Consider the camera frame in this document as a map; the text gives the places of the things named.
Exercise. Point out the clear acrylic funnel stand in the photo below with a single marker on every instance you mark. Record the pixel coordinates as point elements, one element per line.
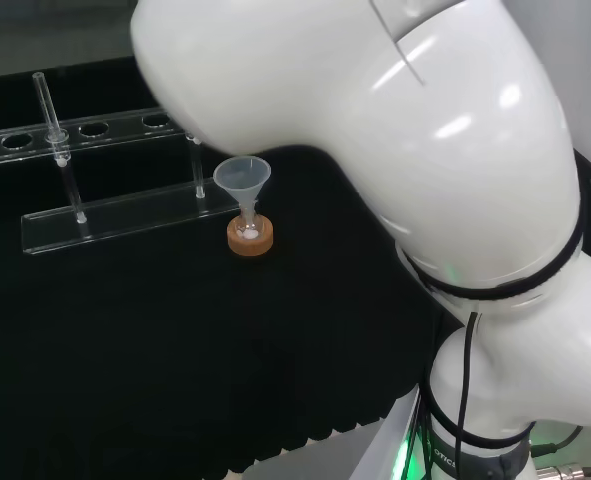
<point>110,212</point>

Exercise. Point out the small round-bottom glass flask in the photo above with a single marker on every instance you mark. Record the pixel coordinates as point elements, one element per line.
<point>249,231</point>

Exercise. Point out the translucent plastic funnel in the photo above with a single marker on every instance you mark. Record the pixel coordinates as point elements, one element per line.
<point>242,176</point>

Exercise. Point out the black bench cloth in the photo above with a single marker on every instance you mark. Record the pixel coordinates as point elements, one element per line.
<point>175,340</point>

